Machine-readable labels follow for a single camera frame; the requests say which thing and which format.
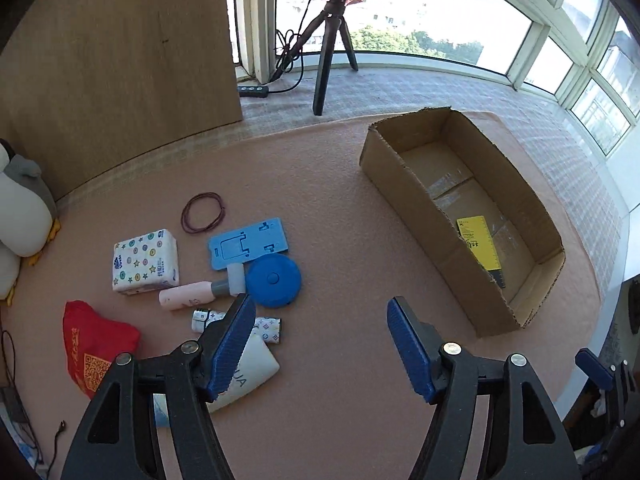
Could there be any brown cardboard box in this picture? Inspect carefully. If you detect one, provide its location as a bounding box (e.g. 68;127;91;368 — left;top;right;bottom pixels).
359;107;565;337

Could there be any brown hair tie loop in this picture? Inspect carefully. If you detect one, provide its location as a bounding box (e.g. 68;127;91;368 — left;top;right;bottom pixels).
180;190;227;235

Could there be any black inline cable remote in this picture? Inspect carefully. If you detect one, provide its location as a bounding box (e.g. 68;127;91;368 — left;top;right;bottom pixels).
236;84;270;99

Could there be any blue plastic phone stand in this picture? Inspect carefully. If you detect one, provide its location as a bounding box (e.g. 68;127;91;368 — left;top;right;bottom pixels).
207;218;288;271

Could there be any smaller penguin plush toy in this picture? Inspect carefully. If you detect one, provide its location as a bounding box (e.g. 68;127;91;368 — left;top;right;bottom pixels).
1;139;61;266

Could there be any yellow notebook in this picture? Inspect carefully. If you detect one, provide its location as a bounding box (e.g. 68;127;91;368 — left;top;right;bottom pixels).
456;216;506;288

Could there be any larger penguin plush toy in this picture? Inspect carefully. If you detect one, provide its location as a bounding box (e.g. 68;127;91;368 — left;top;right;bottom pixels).
0;245;21;306

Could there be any patterned tissue pack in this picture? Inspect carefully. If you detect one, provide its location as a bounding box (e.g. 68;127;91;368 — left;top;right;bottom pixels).
112;229;180;295

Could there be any pink tube with grey cap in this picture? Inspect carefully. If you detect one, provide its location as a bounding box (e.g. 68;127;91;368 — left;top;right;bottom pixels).
158;263;246;311

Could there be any white lotion bottle blue cap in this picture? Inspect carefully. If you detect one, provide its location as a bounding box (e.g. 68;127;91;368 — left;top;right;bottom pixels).
152;331;281;428

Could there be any blue round tape measure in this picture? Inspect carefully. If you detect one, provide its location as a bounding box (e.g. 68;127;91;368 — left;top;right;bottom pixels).
246;254;302;309

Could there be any patterned lighter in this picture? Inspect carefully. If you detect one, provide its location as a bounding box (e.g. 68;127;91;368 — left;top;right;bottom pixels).
191;309;281;344

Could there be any red fabric tote bag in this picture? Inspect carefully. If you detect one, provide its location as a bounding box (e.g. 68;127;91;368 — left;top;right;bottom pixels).
63;300;141;399

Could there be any black power adapter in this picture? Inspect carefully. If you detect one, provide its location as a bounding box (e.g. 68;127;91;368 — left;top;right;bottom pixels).
0;386;29;425

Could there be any large wooden board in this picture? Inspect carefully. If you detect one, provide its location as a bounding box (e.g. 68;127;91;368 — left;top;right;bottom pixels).
1;0;242;197

